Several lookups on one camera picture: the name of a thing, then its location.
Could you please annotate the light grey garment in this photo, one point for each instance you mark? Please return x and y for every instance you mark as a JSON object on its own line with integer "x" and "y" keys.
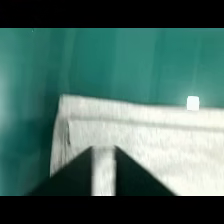
{"x": 160, "y": 146}

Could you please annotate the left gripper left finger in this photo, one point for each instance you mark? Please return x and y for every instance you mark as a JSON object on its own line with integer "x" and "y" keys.
{"x": 73, "y": 178}

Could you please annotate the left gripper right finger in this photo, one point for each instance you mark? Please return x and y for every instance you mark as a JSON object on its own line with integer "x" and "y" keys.
{"x": 136, "y": 178}

